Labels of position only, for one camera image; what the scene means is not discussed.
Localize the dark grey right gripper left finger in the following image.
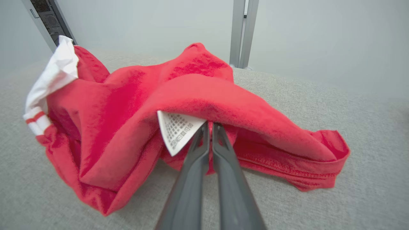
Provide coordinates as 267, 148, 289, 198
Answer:
155, 122, 211, 230

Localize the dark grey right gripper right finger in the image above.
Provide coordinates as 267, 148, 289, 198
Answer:
212, 123, 267, 230

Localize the red jersey with striped trim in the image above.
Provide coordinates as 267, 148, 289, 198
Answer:
23, 35, 351, 217

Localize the dark background equipment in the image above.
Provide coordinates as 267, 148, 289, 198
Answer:
30, 0, 75, 45

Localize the grey metal partition post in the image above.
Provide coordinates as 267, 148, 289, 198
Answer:
21, 0, 77, 53
229, 0, 260, 70

